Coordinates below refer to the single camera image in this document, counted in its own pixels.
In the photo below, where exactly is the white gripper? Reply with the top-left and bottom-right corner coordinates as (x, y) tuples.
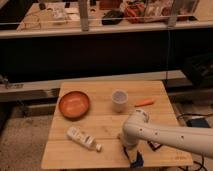
(120, 133), (144, 168)

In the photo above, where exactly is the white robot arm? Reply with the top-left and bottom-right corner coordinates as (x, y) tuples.
(119, 108), (213, 163)

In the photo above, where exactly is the dark red-black small box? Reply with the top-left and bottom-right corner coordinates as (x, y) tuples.
(148, 141), (162, 151)

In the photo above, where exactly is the wooden table board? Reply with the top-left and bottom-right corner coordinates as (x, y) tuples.
(40, 80), (194, 171)

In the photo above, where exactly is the orange carrot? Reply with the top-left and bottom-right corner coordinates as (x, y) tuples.
(134, 99), (155, 107)

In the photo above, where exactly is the translucent plastic cup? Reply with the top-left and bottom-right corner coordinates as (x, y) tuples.
(111, 90), (128, 113)

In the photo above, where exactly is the white plastic bottle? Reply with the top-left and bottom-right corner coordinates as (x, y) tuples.
(67, 127), (102, 152)

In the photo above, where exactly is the black box on floor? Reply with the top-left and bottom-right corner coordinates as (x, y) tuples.
(186, 118), (210, 128)

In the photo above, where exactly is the black bag on shelf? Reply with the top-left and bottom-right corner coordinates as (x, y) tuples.
(101, 10), (124, 25)

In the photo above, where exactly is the orange red cloth bundle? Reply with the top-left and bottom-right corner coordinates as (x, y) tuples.
(124, 4), (145, 24)

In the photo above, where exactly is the grey metal post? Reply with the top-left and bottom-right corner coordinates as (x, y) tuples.
(78, 0), (89, 31)

